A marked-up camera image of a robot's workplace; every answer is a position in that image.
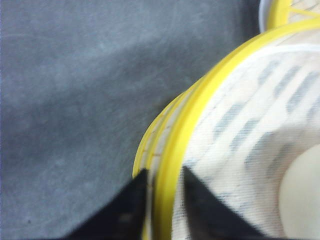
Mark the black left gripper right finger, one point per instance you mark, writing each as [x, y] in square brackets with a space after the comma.
[210, 219]

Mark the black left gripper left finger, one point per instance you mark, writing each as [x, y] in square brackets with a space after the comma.
[122, 219]

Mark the bamboo steamer drawer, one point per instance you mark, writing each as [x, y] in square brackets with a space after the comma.
[238, 128]

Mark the woven bamboo steamer lid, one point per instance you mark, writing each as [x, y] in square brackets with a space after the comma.
[275, 13]

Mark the white steamed bun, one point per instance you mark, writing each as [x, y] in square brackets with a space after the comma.
[299, 196]

